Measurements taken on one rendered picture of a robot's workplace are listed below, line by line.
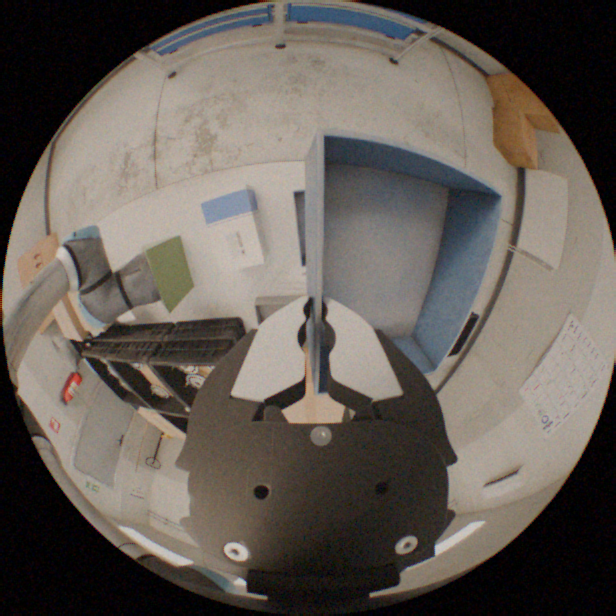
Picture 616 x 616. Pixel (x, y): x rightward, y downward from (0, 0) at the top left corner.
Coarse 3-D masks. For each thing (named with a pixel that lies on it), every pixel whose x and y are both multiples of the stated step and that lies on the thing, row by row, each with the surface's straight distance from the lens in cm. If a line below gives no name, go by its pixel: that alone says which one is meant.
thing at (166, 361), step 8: (152, 360) 67; (160, 360) 64; (168, 360) 62; (176, 360) 60; (184, 360) 58; (192, 360) 56; (200, 360) 55; (208, 360) 53; (216, 360) 52; (152, 368) 70; (160, 376) 72; (168, 384) 75; (176, 392) 78
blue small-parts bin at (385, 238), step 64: (320, 128) 10; (320, 192) 9; (384, 192) 17; (448, 192) 22; (320, 256) 9; (384, 256) 18; (448, 256) 21; (320, 320) 11; (384, 320) 23; (448, 320) 21; (320, 384) 19
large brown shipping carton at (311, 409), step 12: (312, 384) 61; (312, 396) 69; (324, 396) 70; (288, 408) 77; (300, 408) 77; (312, 408) 78; (324, 408) 79; (336, 408) 82; (288, 420) 89; (300, 420) 89; (312, 420) 91; (324, 420) 93; (336, 420) 95
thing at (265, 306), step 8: (264, 296) 61; (272, 296) 60; (280, 296) 60; (288, 296) 60; (296, 296) 59; (256, 304) 57; (264, 304) 57; (272, 304) 57; (280, 304) 62; (288, 304) 62; (256, 312) 59; (264, 312) 64; (272, 312) 64; (264, 320) 66; (304, 344) 69
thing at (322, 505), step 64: (256, 448) 6; (320, 448) 6; (384, 448) 6; (192, 512) 6; (256, 512) 6; (320, 512) 5; (384, 512) 6; (448, 512) 7; (256, 576) 6; (320, 576) 6; (384, 576) 6
